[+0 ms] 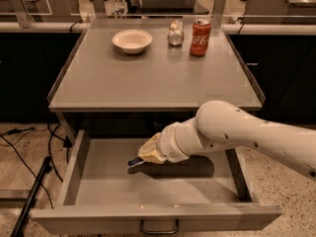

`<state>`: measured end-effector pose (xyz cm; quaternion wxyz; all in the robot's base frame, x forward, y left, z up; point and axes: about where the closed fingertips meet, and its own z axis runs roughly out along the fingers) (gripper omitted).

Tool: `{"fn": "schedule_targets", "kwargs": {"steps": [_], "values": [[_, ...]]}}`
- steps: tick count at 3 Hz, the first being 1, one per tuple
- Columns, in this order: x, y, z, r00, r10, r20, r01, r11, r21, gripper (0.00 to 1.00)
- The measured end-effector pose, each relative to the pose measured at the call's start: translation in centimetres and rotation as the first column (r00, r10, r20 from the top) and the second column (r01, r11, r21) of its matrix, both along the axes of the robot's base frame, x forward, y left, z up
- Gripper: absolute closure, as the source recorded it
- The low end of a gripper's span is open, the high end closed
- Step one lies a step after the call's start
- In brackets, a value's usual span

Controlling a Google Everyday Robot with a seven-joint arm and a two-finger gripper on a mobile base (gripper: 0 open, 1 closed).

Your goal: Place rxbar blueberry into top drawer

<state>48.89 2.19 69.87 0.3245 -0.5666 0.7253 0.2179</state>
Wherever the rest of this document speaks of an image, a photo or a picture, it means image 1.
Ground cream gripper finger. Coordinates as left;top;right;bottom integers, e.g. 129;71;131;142
142;132;161;149
138;147;166;164

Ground blue rxbar blueberry wrapper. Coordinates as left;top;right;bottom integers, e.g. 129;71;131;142
128;157;144;168

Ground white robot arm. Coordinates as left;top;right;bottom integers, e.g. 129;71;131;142
138;101;316;180

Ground grey open top drawer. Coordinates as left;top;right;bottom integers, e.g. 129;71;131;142
32;131;281;235

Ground grey cabinet table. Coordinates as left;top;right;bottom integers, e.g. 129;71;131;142
49;18;265;119

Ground white bowl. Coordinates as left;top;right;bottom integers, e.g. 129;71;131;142
112;30;153;54

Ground red coca-cola can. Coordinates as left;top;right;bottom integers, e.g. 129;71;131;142
190;19;211;56

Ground clear plastic water bottle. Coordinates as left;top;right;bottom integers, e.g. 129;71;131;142
114;0;126;19

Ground black pole on floor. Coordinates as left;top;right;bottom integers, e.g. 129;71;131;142
10;157;51;237

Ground metal drawer handle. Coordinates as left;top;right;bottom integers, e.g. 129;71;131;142
140;218;181;235

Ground black floor cables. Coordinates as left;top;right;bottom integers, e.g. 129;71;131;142
0;121;73;209

